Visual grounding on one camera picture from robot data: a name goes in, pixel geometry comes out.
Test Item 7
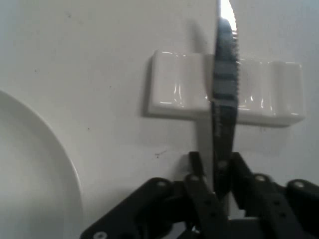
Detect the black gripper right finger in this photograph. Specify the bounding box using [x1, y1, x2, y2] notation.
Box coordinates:
[230, 152, 319, 239]

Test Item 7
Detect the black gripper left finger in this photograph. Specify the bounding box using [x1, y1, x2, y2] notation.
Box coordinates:
[79, 151, 229, 239]

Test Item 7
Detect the silver table knife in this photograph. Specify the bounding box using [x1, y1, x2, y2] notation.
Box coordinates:
[210, 0, 241, 202]

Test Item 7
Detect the white ceramic cutlery rest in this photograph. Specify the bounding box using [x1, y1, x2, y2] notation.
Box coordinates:
[144, 49, 306, 128]

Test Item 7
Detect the white round plate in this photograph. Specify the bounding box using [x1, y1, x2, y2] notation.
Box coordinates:
[0, 89, 84, 239]

